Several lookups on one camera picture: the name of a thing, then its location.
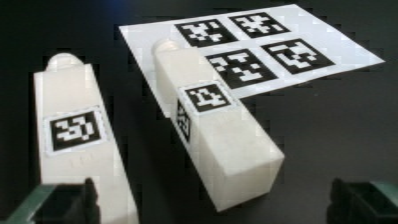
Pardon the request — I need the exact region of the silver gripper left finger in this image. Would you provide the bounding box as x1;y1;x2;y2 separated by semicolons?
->
2;178;102;224

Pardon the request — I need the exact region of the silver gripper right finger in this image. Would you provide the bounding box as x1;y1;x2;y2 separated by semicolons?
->
328;178;398;224

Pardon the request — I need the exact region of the white desk leg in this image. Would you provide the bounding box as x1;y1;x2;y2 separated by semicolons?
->
34;53;139;224
154;39;285;211

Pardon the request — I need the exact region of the black tag marker plate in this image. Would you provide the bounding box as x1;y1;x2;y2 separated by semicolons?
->
116;3;388;118

